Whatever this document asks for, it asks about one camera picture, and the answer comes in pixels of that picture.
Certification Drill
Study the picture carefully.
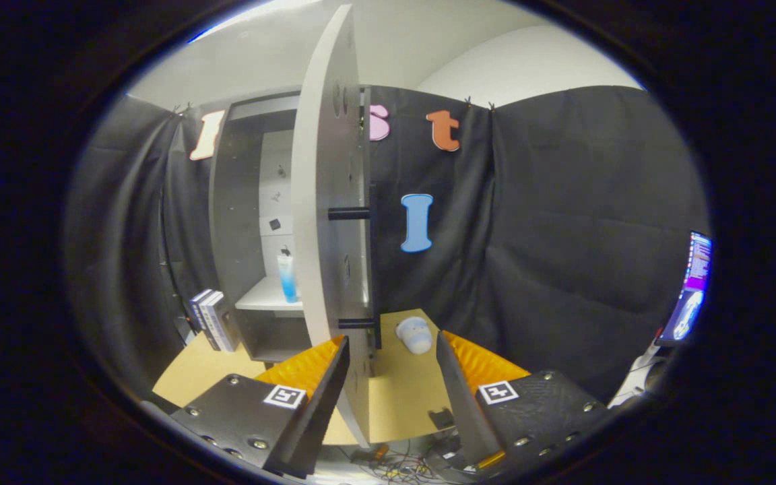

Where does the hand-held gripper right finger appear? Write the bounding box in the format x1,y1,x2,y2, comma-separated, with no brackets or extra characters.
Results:
436,329,622,468

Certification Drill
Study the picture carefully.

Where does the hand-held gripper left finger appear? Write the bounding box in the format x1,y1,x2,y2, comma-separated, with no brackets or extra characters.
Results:
169,334,352,480

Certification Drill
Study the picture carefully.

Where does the white blue tube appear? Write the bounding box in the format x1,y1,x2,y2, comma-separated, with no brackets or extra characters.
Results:
277,248,299,304

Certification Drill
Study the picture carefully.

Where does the white cabinet door black handle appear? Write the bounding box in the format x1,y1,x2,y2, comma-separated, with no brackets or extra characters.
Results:
290,3,383,449

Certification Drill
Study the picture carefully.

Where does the pale blue white round object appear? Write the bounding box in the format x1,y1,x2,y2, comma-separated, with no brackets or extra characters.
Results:
395,317,434,356

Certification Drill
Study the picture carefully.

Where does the black backdrop cloth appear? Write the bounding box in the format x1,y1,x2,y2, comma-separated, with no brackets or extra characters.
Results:
63,84,711,405

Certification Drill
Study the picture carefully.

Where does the grey cabinet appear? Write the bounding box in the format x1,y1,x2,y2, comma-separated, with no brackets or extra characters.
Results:
208,88,375,364

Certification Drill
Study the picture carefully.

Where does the computer monitor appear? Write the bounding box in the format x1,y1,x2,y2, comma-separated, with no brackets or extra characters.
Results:
655,231,713,346

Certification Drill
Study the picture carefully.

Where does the small black bracket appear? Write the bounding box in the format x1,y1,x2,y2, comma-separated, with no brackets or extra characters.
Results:
427,406,457,432

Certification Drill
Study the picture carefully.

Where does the tangle of cables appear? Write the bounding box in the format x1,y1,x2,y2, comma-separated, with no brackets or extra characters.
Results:
351,441,443,480

